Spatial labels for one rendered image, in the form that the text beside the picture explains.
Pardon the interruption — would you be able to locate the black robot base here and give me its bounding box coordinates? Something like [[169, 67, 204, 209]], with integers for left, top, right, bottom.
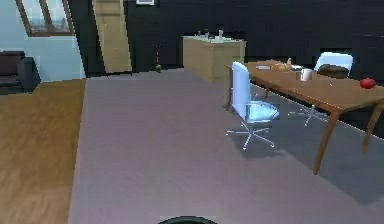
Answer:
[[157, 215, 218, 224]]

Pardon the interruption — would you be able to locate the pale blue swivel chair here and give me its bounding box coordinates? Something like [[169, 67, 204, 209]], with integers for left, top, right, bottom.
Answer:
[[288, 51, 354, 127], [225, 61, 281, 151]]

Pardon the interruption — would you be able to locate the light wooden cabinet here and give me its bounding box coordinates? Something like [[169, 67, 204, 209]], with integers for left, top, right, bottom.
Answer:
[[182, 35, 248, 84]]

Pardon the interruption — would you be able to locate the light wooden room door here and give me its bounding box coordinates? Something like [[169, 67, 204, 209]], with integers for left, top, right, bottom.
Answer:
[[91, 0, 133, 75]]

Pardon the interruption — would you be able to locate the white mug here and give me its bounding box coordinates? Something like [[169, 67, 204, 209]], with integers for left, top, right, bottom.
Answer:
[[300, 68, 314, 82]]

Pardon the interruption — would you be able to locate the brown wooden dining table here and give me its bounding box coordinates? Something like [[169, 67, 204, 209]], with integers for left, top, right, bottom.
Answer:
[[223, 59, 384, 176]]

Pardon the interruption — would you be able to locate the dark brown bowl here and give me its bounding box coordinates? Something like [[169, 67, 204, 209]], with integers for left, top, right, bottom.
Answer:
[[316, 64, 350, 80]]

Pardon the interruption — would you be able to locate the brown framed window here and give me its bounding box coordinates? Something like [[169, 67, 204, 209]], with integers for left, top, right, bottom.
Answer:
[[15, 0, 75, 38]]

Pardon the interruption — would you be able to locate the red apple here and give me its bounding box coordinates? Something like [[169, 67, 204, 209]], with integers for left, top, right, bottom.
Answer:
[[359, 77, 377, 90]]

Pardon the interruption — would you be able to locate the dark sofa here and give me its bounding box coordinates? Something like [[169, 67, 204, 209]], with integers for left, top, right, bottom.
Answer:
[[0, 50, 42, 96]]

